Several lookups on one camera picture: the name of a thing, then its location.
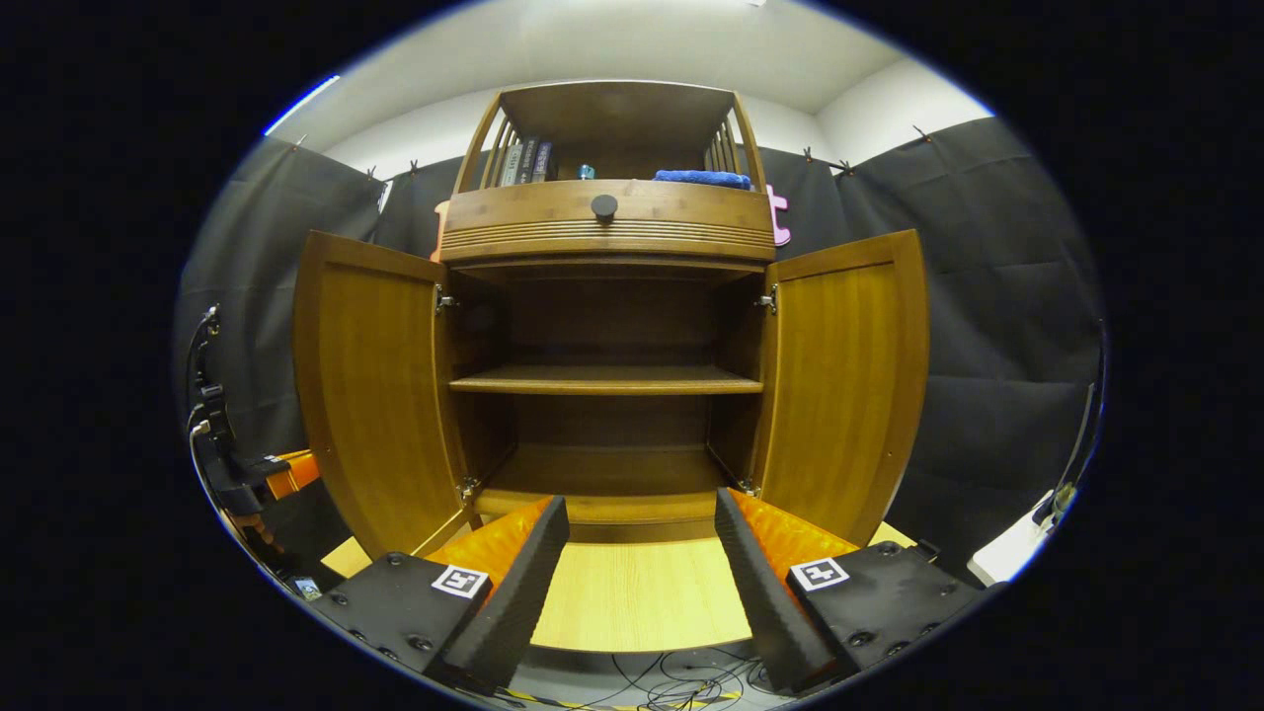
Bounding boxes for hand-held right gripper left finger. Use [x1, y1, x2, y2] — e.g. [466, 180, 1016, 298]
[306, 494, 572, 692]

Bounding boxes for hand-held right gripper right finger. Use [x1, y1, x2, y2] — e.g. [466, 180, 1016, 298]
[713, 486, 988, 694]

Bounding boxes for wooden cabinet door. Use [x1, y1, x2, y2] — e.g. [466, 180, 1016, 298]
[748, 229, 931, 547]
[293, 230, 473, 562]

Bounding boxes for yellow black floor tape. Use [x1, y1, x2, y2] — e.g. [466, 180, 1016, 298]
[494, 688, 742, 710]

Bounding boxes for wooden inner shelf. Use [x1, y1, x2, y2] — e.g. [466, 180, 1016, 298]
[449, 363, 766, 397]

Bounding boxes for white panel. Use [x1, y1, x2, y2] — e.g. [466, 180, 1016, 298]
[968, 489, 1063, 586]

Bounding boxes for black backdrop cloth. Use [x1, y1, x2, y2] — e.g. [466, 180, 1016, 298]
[176, 117, 1105, 574]

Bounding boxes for wooden drawer with black knob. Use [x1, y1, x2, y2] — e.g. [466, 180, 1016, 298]
[439, 180, 776, 263]

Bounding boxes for blue folded cloth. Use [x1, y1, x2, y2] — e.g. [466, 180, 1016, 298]
[652, 169, 753, 191]

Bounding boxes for black floor cables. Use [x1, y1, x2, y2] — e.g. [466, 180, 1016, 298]
[592, 647, 761, 710]

